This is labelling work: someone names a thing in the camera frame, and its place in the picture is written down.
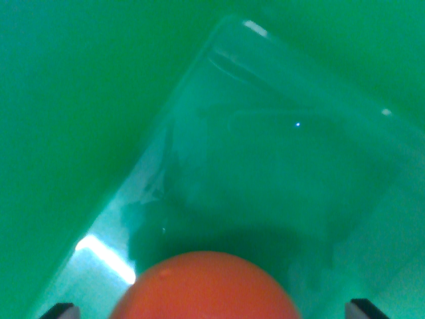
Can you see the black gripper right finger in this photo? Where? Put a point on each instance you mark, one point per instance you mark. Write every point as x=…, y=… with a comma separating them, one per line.
x=362, y=310

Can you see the orange fruit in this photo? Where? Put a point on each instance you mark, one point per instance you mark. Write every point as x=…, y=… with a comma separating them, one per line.
x=206, y=289

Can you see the green plastic bin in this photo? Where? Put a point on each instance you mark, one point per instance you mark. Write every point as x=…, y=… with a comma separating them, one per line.
x=99, y=116

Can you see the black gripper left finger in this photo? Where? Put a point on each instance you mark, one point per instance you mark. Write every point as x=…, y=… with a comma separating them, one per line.
x=61, y=312

